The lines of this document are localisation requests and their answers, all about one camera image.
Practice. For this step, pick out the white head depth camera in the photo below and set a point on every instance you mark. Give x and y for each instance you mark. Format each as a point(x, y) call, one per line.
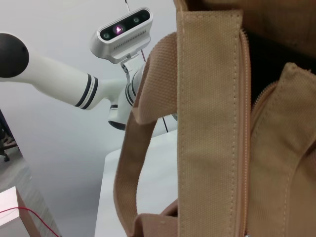
point(123, 44)

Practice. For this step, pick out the white and brown box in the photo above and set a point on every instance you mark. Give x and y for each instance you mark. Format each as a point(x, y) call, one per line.
point(10, 222)

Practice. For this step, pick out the white robot torso neck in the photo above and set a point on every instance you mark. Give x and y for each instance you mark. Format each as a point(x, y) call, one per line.
point(123, 108)

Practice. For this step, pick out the khaki canvas food bag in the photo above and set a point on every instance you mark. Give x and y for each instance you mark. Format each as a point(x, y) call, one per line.
point(209, 123)

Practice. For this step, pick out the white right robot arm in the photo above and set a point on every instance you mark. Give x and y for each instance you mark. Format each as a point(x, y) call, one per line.
point(56, 74)

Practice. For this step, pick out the dark office chair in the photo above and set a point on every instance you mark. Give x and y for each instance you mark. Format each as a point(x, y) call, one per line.
point(6, 145)

